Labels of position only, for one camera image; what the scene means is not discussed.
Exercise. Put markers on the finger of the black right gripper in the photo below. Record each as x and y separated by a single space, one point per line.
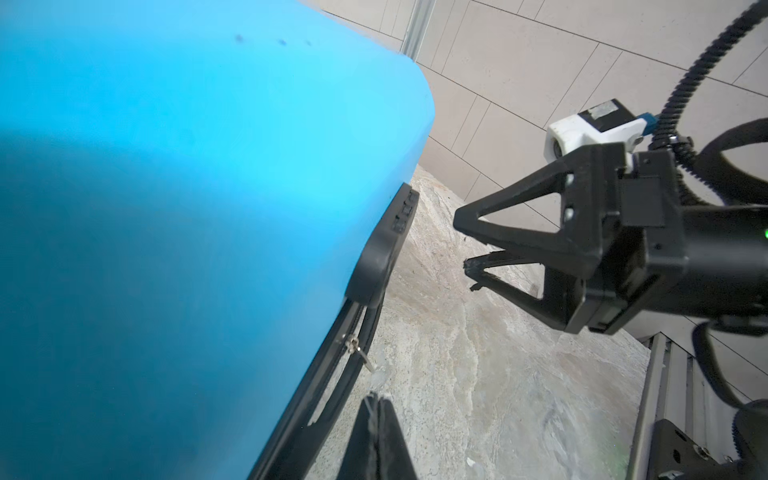
540 228
559 307

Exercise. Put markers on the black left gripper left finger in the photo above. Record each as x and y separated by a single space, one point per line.
360 459

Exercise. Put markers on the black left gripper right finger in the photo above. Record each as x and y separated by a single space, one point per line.
393 459

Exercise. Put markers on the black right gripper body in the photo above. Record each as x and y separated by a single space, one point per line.
649 252

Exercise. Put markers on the blue suitcase black lining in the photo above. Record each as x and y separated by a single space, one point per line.
202 203

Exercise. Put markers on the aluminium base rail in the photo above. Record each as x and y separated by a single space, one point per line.
685 431

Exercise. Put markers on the aluminium corner post right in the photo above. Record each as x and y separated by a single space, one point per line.
417 27

